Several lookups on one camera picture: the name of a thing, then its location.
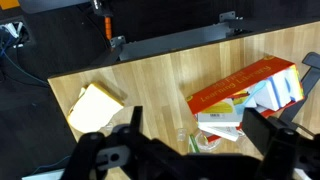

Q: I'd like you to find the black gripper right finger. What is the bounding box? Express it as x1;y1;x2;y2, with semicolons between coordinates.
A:
240;107;320;180

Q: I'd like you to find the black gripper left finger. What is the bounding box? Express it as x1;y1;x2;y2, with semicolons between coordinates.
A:
61;105;158;180

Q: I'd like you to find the small yellow book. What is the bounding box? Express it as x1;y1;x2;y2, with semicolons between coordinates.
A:
196;97;247;128

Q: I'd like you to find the small white green-print book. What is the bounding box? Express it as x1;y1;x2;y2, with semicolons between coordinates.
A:
187;133;202;155

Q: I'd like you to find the white blue-striped book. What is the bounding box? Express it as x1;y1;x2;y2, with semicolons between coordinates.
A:
248;70;300;113

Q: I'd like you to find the red cardboard book holder box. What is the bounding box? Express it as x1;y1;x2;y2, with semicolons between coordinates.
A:
185;54;305;145

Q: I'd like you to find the yellow sponge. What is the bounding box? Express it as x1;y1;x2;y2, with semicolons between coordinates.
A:
65;81;126;134

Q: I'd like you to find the small clear plastic cup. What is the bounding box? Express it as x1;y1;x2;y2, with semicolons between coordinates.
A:
194;128;223;153

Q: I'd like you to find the black metal bookend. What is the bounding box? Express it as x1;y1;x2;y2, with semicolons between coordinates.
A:
279;51;320;125

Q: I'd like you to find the floor outlet box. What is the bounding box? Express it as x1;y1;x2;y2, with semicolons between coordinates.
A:
0;18;35;50

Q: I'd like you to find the gray metal table frame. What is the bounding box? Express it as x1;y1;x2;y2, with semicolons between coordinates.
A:
89;10;249;66

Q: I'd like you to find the orange-handled bar clamp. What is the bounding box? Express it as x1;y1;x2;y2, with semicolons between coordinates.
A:
90;0;114;42

